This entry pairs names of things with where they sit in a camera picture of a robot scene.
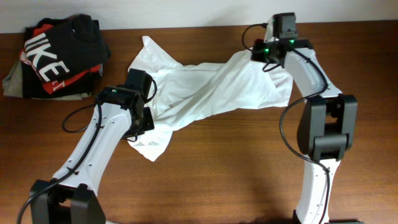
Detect white t-shirt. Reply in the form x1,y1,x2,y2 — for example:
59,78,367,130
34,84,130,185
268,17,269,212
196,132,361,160
129,36,293,162

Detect black folded garment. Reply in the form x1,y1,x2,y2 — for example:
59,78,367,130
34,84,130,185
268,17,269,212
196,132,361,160
22,63,102,99

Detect grey folded garment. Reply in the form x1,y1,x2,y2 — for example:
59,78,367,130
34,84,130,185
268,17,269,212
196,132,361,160
2,61,91,101

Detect black Nike t-shirt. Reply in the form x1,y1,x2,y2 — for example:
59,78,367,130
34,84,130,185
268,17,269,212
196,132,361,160
21,14,111,83

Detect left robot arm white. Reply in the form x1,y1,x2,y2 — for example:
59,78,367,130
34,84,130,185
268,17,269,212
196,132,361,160
23,68,157,224

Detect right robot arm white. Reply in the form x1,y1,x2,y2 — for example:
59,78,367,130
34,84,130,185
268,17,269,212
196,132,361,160
269,12,358,223

